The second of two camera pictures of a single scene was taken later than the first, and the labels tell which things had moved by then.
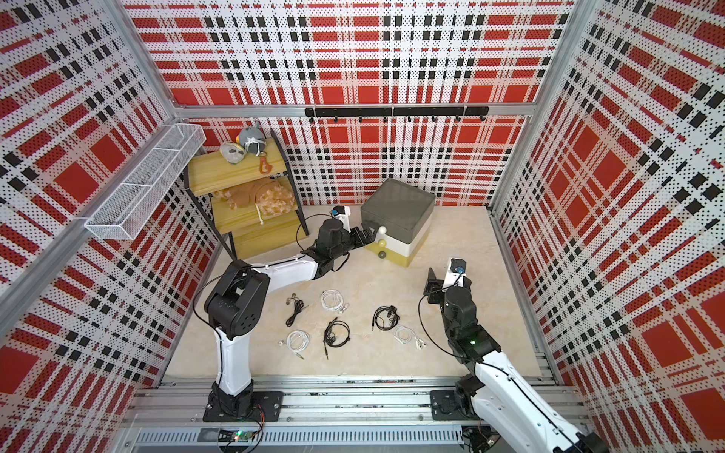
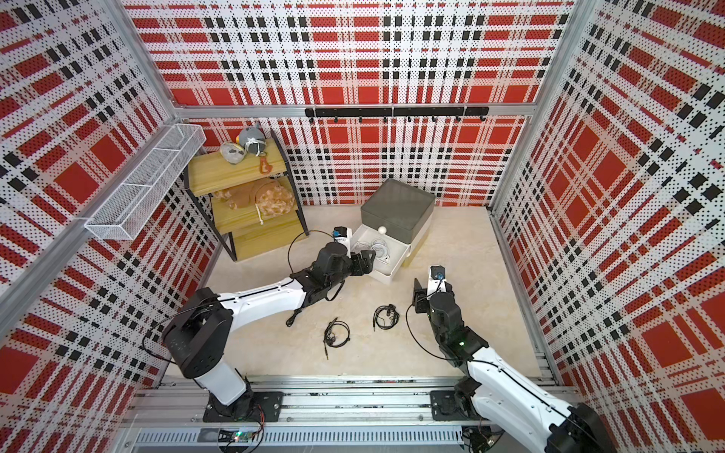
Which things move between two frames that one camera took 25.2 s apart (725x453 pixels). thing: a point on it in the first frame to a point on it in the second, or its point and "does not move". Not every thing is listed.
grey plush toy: [253, 140] does not move
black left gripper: [356, 232] to [366, 267]
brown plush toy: [269, 196] does not move
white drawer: [401, 246] to [393, 258]
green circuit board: [240, 436] does not move
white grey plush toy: [233, 153] does not move
